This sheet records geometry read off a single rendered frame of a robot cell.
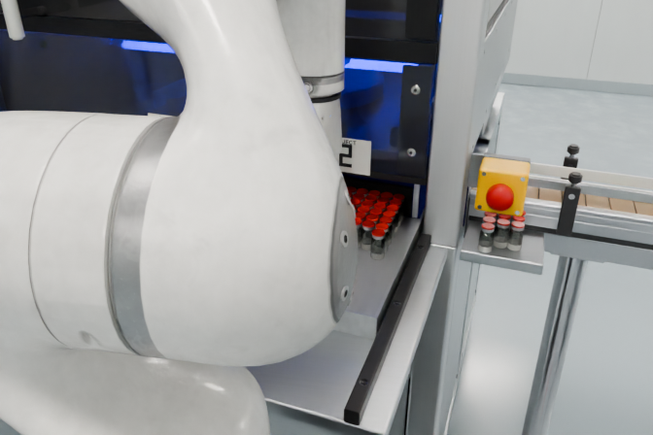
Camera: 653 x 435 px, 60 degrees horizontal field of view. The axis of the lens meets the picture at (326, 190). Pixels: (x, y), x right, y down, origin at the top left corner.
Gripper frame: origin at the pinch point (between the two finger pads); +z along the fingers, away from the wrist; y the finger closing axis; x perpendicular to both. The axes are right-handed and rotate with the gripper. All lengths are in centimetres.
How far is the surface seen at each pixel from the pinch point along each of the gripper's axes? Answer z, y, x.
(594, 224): 9.1, 22.4, -41.3
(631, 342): 100, 117, -75
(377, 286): 11.9, -3.4, -11.1
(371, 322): 9.6, -14.5, -13.3
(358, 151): -2.8, 11.4, -3.2
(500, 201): 0.5, 7.9, -26.3
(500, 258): 12.3, 11.6, -27.5
